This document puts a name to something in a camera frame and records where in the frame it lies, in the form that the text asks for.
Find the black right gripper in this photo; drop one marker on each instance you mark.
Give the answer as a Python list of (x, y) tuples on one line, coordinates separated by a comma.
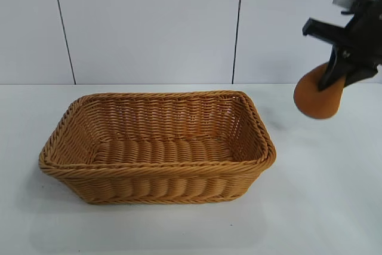
[(367, 34)]

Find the knobbly orange fruit with stem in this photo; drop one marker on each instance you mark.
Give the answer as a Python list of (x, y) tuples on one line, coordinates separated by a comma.
[(310, 99)]

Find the brown woven wicker basket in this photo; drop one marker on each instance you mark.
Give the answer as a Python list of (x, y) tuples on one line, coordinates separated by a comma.
[(167, 174)]

